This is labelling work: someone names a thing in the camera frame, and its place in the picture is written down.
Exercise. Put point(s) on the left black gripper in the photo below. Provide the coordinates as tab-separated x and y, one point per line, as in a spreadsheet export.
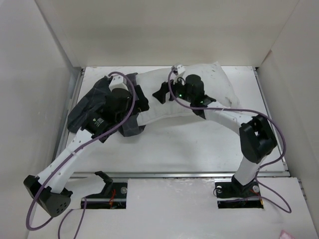
142	104

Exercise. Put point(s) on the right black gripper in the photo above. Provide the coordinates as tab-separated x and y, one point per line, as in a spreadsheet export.
160	94

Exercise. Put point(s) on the white pillow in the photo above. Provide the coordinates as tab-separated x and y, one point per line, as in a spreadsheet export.
216	85

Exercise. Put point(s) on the dark grey checked pillowcase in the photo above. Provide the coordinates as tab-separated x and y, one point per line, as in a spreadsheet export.
93	100

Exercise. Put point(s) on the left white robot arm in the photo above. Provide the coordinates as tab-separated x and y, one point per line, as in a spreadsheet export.
48	188

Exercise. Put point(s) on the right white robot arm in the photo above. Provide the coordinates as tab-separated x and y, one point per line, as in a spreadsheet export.
257	140

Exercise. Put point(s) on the pink object at corner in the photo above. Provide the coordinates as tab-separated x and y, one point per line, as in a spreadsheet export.
285	235

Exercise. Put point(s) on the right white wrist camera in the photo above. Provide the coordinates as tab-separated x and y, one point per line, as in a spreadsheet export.
178	71

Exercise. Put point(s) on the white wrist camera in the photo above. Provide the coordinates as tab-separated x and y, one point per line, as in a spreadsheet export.
178	71
117	82

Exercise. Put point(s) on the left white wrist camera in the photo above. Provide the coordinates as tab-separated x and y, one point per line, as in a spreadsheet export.
117	82

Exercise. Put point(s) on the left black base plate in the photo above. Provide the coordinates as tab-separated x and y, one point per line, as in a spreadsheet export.
113	195

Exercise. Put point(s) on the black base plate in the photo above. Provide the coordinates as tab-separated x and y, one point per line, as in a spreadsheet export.
230	197
113	195

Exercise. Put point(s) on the aluminium right rail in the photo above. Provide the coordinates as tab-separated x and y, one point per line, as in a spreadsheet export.
282	143

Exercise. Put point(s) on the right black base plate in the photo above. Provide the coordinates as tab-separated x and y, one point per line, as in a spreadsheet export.
230	197

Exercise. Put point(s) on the aluminium front rail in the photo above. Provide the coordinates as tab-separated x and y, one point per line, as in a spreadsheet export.
190	174

